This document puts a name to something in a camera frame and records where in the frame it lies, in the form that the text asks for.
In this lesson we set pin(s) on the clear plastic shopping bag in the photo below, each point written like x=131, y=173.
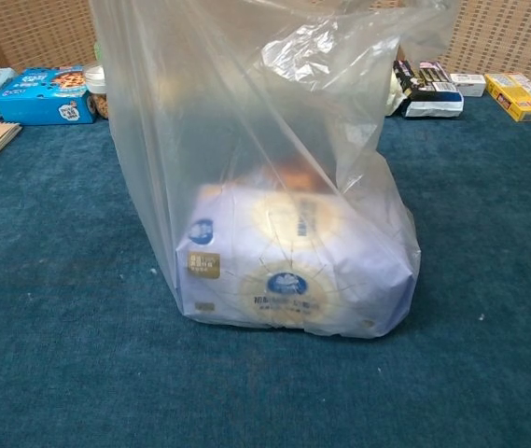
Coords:
x=190, y=116

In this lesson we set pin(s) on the brown snack packet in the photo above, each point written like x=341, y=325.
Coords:
x=297, y=172

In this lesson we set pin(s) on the black pink packet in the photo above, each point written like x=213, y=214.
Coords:
x=433, y=93

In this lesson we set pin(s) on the blue carpet table cover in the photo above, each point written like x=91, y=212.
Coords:
x=60, y=280

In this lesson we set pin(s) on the glass jar white lid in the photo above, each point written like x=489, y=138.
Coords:
x=97, y=88

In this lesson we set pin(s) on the small white box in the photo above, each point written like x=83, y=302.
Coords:
x=468, y=84

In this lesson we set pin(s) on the blue cookie box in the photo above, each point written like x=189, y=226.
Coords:
x=36, y=100

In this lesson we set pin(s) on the yellow box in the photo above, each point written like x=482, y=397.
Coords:
x=521, y=98

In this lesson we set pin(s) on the wicker folding screen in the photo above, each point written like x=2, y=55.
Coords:
x=36, y=32

